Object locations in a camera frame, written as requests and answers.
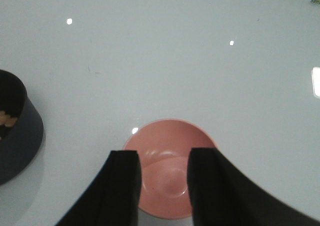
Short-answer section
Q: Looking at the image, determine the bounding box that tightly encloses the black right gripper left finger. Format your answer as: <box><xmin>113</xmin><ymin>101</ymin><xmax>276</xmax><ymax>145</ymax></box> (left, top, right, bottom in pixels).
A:
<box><xmin>57</xmin><ymin>150</ymin><xmax>142</xmax><ymax>225</ymax></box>

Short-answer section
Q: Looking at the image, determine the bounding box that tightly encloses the dark blue saucepan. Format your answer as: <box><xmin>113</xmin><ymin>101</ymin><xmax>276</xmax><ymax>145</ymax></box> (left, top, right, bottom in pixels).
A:
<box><xmin>0</xmin><ymin>70</ymin><xmax>44</xmax><ymax>184</ymax></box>

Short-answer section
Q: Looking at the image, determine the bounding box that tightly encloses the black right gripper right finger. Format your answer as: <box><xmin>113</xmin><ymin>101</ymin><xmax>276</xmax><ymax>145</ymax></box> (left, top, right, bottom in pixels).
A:
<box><xmin>187</xmin><ymin>148</ymin><xmax>320</xmax><ymax>225</ymax></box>

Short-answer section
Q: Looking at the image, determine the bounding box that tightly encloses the pink bowl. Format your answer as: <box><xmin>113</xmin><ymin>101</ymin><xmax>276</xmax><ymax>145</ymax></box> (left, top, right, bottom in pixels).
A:
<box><xmin>123</xmin><ymin>118</ymin><xmax>216</xmax><ymax>219</ymax></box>

